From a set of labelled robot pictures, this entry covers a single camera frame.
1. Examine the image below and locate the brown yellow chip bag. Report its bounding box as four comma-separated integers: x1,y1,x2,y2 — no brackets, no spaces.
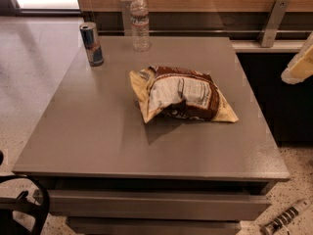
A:
129,66,239,123

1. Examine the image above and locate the clear plastic water bottle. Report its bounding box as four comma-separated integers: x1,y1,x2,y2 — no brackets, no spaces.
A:
130,0,150,52

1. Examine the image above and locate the white power strip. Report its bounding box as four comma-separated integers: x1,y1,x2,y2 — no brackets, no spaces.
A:
261,199,312,235

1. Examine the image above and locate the metal wall bracket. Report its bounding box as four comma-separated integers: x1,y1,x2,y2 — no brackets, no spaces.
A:
258,0,291,48
120,0,132,36

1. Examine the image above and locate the right metal wall bracket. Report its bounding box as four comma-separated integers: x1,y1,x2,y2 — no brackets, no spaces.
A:
258,0,291,48

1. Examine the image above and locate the left metal wall bracket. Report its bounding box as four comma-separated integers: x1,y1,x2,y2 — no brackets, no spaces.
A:
120,0,132,36

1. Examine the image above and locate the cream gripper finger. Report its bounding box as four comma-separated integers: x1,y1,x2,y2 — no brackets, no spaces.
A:
281,32,313,84

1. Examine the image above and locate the grey table with drawers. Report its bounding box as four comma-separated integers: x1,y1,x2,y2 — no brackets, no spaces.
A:
14,36,290,235

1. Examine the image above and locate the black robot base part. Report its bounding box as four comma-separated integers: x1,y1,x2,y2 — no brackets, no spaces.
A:
0,174,50,235

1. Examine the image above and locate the red bull can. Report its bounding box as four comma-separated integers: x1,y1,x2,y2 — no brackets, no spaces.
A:
79,22,104,67

